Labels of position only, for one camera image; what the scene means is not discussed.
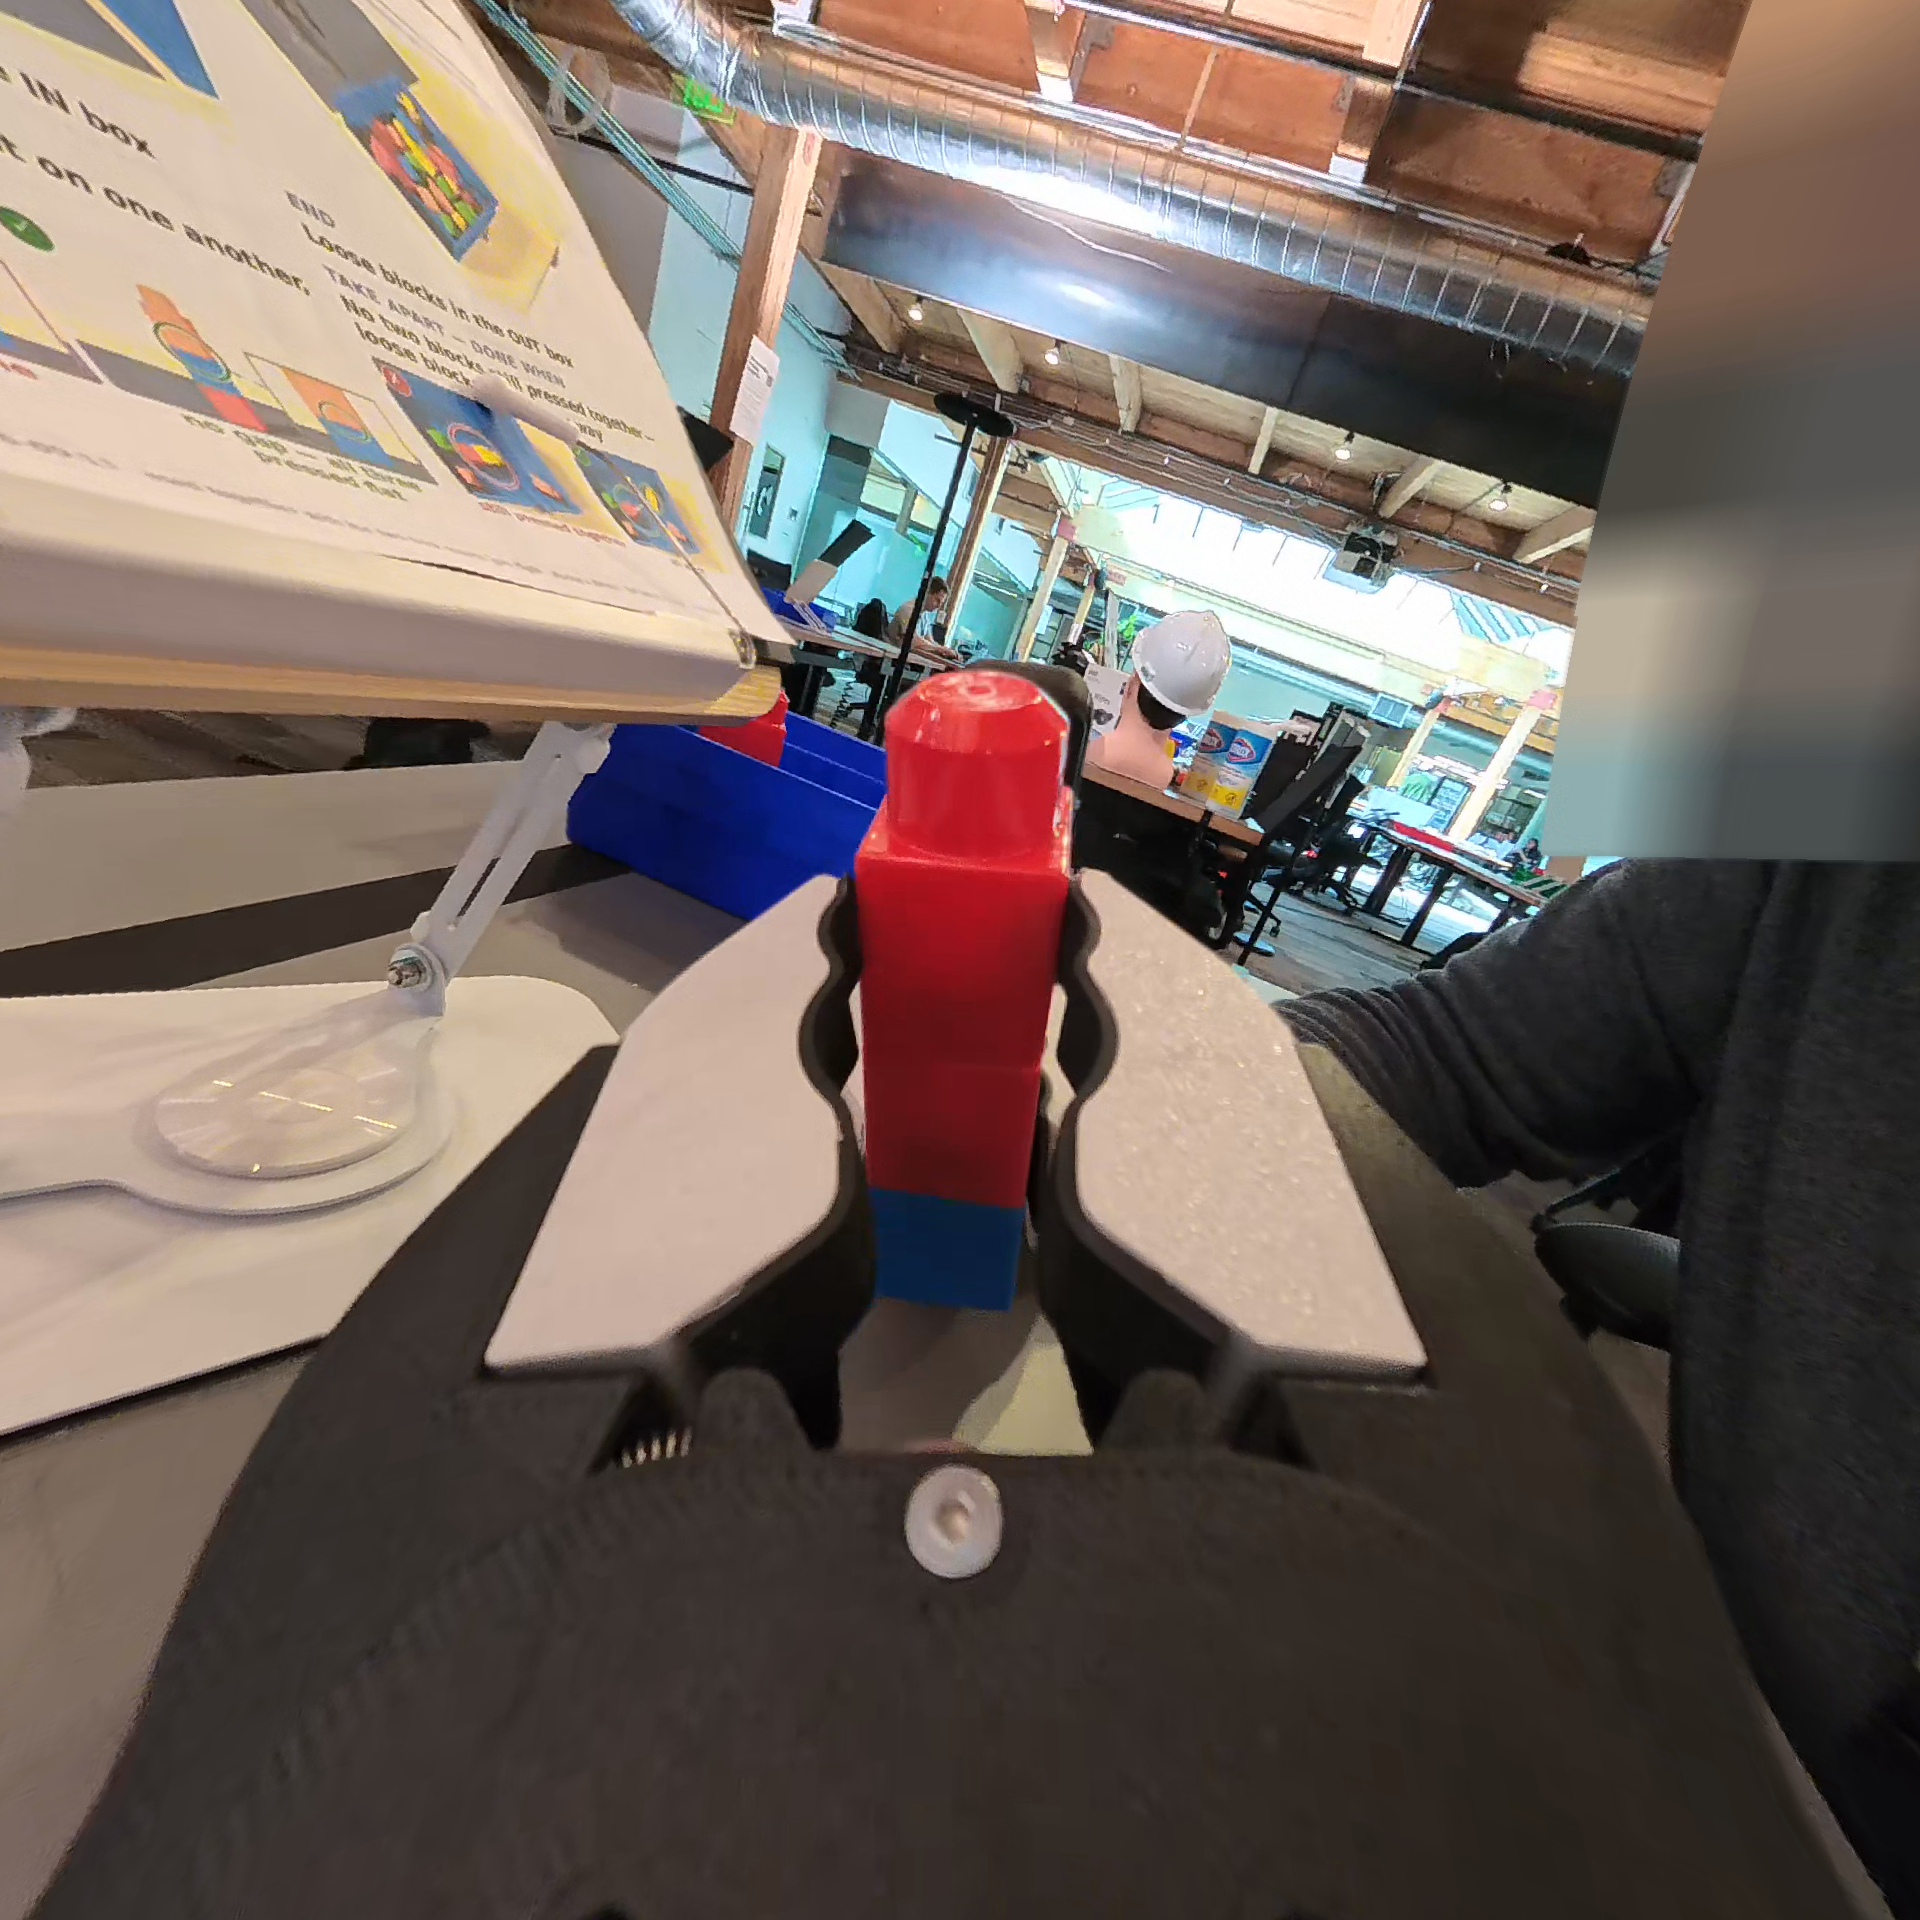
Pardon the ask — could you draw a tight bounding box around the white adjustable stand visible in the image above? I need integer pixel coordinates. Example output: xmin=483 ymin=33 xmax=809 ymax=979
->
xmin=150 ymin=721 xmax=617 ymax=1217

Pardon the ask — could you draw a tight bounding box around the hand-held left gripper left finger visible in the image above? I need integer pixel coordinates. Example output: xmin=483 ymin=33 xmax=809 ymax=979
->
xmin=480 ymin=878 xmax=879 ymax=1383

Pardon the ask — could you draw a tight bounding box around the white hard hat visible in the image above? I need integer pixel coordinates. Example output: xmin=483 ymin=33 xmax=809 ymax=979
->
xmin=1128 ymin=609 xmax=1233 ymax=721

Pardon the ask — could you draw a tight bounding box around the long wooden work table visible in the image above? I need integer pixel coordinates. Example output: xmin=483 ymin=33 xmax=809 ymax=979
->
xmin=1350 ymin=817 xmax=1548 ymax=946
xmin=780 ymin=622 xmax=969 ymax=723

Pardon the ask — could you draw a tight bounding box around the black chair armrest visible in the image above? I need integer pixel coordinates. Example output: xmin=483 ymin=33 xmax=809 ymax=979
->
xmin=1529 ymin=1217 xmax=1683 ymax=1354

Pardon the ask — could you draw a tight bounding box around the person's torso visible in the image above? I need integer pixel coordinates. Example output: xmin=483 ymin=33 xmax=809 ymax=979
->
xmin=1651 ymin=856 xmax=1920 ymax=1907

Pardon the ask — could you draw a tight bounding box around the black floor lamp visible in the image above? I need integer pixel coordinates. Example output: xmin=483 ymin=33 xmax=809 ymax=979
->
xmin=857 ymin=393 xmax=1019 ymax=746

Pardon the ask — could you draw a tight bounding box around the metal wire clip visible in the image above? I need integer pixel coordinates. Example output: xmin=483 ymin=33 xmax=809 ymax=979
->
xmin=480 ymin=376 xmax=759 ymax=671

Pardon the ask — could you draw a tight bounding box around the blue toy block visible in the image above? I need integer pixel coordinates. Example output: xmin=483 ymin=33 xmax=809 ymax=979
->
xmin=870 ymin=1190 xmax=1028 ymax=1312

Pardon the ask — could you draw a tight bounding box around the wooden support post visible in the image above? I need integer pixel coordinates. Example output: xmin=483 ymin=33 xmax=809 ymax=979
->
xmin=703 ymin=120 xmax=827 ymax=520

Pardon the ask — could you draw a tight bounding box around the black office chair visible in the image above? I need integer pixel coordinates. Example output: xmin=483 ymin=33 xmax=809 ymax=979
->
xmin=1230 ymin=711 xmax=1374 ymax=962

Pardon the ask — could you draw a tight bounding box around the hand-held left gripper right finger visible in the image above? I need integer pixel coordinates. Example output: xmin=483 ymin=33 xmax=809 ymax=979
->
xmin=1035 ymin=878 xmax=1430 ymax=1401

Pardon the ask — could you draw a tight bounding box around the silver ventilation duct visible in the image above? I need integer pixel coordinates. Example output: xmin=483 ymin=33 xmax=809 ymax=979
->
xmin=615 ymin=0 xmax=1660 ymax=361

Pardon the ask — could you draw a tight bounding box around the grey desk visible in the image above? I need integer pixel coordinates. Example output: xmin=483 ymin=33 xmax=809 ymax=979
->
xmin=0 ymin=758 xmax=1920 ymax=1920

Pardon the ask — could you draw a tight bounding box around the printed instruction sheet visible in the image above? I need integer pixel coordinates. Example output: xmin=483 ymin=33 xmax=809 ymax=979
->
xmin=0 ymin=0 xmax=752 ymax=618

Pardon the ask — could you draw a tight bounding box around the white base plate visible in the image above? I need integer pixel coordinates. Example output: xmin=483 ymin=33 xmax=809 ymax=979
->
xmin=0 ymin=977 xmax=624 ymax=1433

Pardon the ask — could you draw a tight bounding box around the wooden document holder board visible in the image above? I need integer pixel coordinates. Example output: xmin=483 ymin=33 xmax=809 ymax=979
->
xmin=0 ymin=0 xmax=798 ymax=723

